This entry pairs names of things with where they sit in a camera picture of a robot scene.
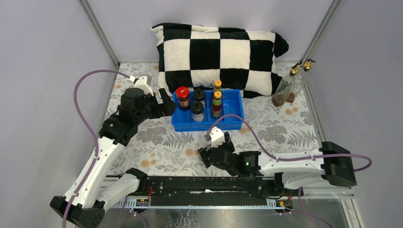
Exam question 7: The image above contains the black white checkered pillow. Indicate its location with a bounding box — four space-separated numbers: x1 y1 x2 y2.
151 23 289 98

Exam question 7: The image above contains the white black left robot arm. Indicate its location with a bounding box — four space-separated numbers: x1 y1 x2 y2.
50 88 177 228

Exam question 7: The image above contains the gold top oil bottle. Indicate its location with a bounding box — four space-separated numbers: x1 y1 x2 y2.
286 59 315 103
272 63 300 107

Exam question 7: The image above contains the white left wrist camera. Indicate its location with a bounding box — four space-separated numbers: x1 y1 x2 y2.
129 76 154 95

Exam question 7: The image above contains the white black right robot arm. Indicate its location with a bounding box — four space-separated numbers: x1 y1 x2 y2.
198 142 357 196

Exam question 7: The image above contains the blue plastic divided bin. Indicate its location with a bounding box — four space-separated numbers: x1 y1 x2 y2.
171 89 244 132

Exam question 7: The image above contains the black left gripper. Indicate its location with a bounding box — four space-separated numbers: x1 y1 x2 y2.
134 88 177 125

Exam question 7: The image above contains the yellow cap sauce bottle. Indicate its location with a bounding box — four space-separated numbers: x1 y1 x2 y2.
213 80 222 93
211 91 222 119

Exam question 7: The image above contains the red lid sauce jar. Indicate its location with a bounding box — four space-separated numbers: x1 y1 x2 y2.
175 86 191 110

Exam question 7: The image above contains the black cap shaker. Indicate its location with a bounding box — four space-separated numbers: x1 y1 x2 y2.
191 101 204 123
192 88 206 107

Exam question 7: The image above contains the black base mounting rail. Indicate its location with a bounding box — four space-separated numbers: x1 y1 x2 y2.
129 176 299 208

